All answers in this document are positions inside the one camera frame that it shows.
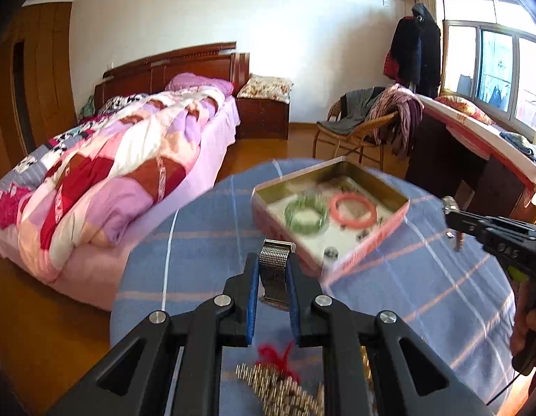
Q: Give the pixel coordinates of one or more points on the clothes on chair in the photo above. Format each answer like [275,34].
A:
[367,104]

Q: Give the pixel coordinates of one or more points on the hanging dark coats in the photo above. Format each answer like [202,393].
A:
[414,56]

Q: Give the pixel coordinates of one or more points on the folded blue clothes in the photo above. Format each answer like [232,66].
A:
[521,143]

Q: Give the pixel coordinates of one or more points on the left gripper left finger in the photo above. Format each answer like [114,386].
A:
[170,363]

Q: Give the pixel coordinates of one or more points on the dark wooden desk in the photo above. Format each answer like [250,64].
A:
[456,155]

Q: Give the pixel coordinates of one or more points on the green jade bangle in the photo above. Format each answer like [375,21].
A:
[306,215]

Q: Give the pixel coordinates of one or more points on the blue plaid tablecloth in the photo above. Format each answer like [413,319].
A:
[459,302]

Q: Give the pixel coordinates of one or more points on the red string tassel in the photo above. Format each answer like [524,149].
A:
[278,361]

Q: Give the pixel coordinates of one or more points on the person's right hand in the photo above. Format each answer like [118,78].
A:
[525,320]

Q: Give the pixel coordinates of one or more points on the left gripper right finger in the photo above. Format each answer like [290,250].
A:
[372,361]

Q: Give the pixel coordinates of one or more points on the pink patchwork quilt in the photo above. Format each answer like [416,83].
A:
[131,161]

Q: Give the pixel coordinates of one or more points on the floral cushion on nightstand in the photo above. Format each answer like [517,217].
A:
[265,87]

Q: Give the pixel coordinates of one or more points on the wooden wardrobe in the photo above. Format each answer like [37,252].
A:
[36,100]

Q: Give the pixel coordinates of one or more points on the bed with wooden headboard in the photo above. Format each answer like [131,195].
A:
[92,274]

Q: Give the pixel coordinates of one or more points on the wooden nightstand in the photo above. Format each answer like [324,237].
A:
[263,119]

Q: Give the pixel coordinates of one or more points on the window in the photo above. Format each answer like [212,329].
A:
[490,59]

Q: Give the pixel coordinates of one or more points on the purple pillow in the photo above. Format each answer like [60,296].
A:
[188,80]

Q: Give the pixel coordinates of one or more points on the pink metal tin box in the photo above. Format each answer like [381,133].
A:
[318,172]

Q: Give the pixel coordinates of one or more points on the pink bangle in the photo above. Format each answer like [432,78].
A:
[352,210]

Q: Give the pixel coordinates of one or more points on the floral pillow on desk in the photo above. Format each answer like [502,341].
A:
[466,107]

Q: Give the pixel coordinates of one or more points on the silver mesh watch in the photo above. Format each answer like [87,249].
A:
[273,260]

